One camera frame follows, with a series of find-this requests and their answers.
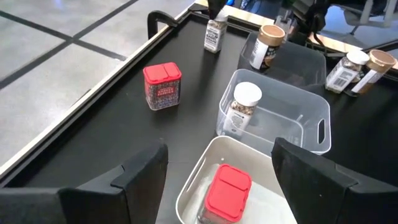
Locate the clear plastic bin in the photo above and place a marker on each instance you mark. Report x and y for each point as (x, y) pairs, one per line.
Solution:
(311, 124)

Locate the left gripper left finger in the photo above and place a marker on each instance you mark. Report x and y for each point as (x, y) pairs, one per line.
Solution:
(93, 205)

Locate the red-lid spice tin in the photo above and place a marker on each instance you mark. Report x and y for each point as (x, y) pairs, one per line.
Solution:
(162, 85)
(227, 194)

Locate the grey office chair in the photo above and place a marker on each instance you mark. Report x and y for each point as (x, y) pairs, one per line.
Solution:
(360, 17)

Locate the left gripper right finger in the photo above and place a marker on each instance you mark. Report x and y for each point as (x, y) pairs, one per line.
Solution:
(326, 199)

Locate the silver mounting bracket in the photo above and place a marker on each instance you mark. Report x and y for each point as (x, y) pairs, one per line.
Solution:
(284, 24)

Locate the black clamp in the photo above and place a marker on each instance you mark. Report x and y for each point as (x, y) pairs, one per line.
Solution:
(158, 17)

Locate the white plastic bin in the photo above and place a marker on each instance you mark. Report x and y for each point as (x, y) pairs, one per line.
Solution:
(224, 152)

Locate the white-lid spice jar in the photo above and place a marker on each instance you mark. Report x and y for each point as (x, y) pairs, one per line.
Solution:
(214, 37)
(345, 71)
(245, 96)

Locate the dark smoky plastic bin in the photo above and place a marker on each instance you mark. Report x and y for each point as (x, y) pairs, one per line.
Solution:
(298, 62)

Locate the brown-lid spice jar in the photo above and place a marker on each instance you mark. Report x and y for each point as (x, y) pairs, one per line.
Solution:
(381, 60)
(269, 37)

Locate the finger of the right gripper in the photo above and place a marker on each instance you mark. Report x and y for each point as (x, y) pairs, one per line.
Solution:
(216, 7)

